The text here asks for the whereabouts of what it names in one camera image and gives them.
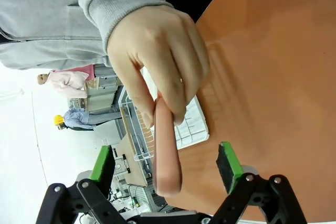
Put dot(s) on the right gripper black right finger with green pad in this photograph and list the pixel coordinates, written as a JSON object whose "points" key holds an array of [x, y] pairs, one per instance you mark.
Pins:
{"points": [[231, 166]]}

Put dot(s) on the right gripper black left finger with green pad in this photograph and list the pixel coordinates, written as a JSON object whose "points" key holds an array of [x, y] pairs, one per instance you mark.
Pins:
{"points": [[103, 166]]}

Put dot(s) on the pink lint roller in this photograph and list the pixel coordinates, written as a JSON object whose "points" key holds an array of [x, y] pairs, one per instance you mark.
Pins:
{"points": [[166, 155]]}

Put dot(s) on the person's left hand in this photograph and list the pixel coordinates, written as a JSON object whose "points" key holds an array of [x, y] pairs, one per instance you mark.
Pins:
{"points": [[157, 51]]}

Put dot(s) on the white drain tray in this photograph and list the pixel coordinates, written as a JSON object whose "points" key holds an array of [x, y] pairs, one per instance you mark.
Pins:
{"points": [[194, 129]]}

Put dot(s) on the figure with yellow helmet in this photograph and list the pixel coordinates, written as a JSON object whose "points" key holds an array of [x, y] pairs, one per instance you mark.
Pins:
{"points": [[78, 119]]}

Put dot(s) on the gray equipment cabinet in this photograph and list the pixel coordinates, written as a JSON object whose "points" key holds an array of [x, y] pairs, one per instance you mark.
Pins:
{"points": [[102, 95]]}

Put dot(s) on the figure in pink top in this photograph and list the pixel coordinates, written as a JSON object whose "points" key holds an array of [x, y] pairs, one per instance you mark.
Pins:
{"points": [[68, 81]]}

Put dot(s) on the person in gray hoodie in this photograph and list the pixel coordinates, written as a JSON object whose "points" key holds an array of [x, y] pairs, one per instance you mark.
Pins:
{"points": [[39, 24]]}

